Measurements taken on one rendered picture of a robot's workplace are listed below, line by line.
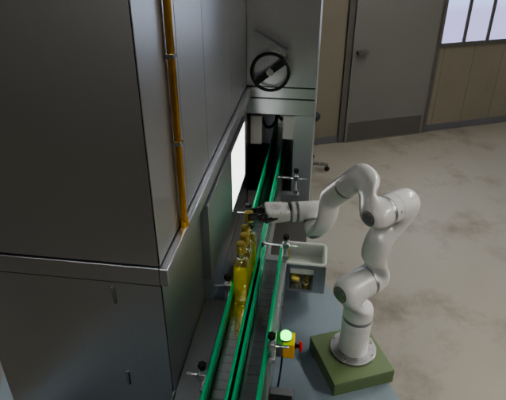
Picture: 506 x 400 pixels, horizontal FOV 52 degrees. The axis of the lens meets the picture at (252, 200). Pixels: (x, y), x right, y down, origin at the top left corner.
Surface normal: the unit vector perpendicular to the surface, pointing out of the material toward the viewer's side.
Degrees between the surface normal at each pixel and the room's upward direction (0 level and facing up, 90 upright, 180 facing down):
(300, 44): 90
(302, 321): 0
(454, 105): 90
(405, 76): 90
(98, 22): 90
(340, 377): 2
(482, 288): 0
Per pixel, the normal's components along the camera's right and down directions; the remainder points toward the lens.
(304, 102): -0.14, 0.50
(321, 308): 0.00, -0.86
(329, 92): 0.28, 0.48
